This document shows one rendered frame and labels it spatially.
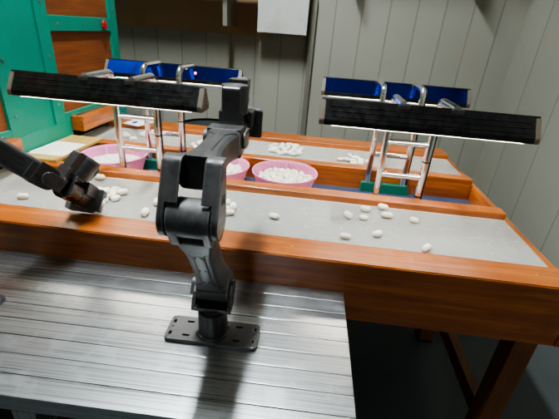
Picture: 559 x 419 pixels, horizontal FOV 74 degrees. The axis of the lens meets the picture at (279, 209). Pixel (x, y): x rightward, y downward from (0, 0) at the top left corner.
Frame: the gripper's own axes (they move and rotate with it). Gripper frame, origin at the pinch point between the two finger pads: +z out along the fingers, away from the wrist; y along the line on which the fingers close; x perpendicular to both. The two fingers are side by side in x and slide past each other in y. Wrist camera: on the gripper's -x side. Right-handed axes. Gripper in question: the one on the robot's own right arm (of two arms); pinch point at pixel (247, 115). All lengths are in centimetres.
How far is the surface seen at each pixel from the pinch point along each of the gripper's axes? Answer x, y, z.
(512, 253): 33, -80, 0
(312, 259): 31.3, -20.8, -17.7
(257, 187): 30.2, -0.5, 24.9
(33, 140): 26, 93, 39
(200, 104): 0.3, 16.3, 12.1
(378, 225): 33, -42, 9
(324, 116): 0.6, -20.7, 11.3
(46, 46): -9, 93, 57
